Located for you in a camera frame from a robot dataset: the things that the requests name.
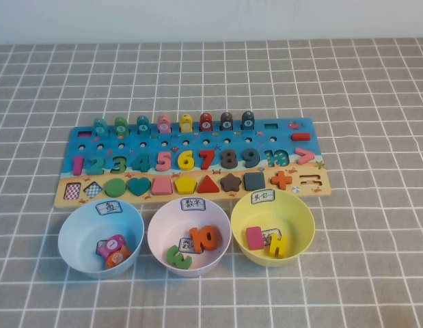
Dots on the colourful wooden puzzle board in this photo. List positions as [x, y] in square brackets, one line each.
[216, 137]

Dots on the yellow fish peg six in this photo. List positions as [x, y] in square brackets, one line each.
[186, 123]

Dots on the red fish peg seven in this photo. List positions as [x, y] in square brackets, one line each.
[206, 123]

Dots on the yellow wooden pentagon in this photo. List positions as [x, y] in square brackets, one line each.
[185, 185]

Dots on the yellow equals sign piece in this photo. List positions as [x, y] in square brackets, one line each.
[271, 249]

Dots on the green fish peg three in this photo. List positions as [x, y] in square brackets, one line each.
[120, 127]

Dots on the brown wooden number eight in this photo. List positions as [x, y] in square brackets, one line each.
[229, 158]

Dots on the pink wooden number five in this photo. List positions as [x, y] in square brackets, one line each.
[163, 160]

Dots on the pink fish peg five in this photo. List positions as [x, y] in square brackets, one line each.
[164, 124]

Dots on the orange fish piece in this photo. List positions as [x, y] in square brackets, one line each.
[117, 258]

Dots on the pink wooden trapezoid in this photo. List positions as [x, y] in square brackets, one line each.
[162, 187]

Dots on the light blue bowl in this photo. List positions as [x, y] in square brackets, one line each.
[81, 239]

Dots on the green wooden circle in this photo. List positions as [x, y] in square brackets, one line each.
[115, 188]

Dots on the slate wooden square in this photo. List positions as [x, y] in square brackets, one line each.
[254, 181]

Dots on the light yellow bowl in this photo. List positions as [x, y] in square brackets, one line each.
[293, 218]

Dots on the magenta wooden number one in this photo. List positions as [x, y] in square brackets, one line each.
[78, 165]

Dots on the slate fish peg nine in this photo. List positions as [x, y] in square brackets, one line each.
[247, 120]

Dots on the teal fish peg two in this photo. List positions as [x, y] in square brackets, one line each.
[101, 127]

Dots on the pink wooden rectangle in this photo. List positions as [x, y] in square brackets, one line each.
[255, 238]

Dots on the pink fish piece one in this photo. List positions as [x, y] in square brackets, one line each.
[112, 244]

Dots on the red wooden number seven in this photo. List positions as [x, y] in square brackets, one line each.
[207, 153]

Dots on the grey grid tablecloth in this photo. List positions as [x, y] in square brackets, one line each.
[368, 239]

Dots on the teal fish peg four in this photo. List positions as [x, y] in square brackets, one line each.
[143, 125]

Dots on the dark green wooden number three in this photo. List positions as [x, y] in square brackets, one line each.
[121, 164]

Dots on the handwritten paper label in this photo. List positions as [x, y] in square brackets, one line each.
[109, 208]
[269, 234]
[100, 244]
[263, 197]
[185, 244]
[193, 203]

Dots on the brown fish peg eight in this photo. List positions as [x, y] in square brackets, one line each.
[226, 122]

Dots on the teal wooden number four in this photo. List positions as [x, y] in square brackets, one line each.
[143, 164]

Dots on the red wooden triangle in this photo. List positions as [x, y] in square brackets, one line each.
[208, 186]

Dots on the slate wooden number nine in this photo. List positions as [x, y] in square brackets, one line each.
[256, 157]

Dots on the teal wooden heart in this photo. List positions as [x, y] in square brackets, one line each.
[139, 187]

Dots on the blue wooden number two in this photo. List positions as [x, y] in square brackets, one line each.
[95, 171]

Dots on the brown wooden star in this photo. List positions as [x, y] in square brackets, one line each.
[231, 182]

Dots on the yellow wooden number six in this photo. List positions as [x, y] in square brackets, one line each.
[181, 160]

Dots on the pink greater-than sign piece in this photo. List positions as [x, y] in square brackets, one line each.
[308, 156]

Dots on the light green wooden number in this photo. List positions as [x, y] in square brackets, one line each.
[172, 256]

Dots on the red minus sign piece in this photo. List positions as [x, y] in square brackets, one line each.
[300, 136]

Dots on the light pink bowl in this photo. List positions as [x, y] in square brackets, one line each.
[166, 225]

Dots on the orange wooden number ten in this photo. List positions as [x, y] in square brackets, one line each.
[197, 239]

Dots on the orange plus sign piece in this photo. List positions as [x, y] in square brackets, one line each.
[281, 180]

